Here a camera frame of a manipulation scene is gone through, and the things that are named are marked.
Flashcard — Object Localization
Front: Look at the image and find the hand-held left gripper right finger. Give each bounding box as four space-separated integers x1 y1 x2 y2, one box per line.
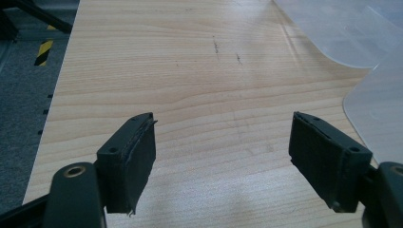
288 110 374 214

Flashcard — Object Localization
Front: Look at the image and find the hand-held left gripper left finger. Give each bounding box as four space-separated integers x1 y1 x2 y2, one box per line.
94 111 159 218

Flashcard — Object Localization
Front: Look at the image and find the clear plastic sheet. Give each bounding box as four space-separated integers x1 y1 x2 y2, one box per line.
342 50 403 165
273 0 403 69

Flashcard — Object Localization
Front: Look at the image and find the yellow black hazard tape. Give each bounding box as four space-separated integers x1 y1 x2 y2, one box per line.
33 24 58 67

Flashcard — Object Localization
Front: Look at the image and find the black metal stand frame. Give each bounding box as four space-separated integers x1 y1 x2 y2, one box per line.
0 0 74 42

